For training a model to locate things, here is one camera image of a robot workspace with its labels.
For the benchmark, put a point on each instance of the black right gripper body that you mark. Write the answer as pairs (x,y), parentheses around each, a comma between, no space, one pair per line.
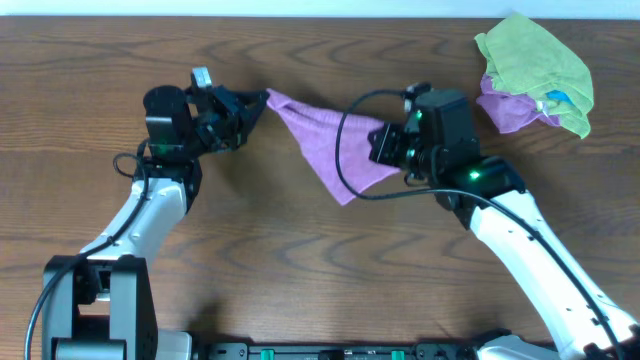
(399,147)

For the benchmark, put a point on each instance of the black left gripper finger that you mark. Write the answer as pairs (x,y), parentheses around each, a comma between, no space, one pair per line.
(253,98)
(250,116)

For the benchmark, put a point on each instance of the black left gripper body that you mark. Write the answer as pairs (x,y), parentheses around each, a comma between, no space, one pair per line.
(226,116)

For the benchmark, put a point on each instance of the purple microfibre cloth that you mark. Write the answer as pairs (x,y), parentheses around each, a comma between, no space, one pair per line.
(340,158)

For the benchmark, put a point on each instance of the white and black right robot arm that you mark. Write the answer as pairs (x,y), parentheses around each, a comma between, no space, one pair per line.
(491,200)

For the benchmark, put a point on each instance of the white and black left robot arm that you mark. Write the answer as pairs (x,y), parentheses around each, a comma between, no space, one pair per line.
(98,304)

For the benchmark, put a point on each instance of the green microfibre cloth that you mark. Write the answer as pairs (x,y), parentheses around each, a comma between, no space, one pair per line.
(522,57)

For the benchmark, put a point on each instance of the blue cloth in pile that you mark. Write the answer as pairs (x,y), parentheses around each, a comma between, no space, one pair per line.
(559,96)

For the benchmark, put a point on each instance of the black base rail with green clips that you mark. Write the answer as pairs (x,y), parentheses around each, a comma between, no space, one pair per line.
(420,351)

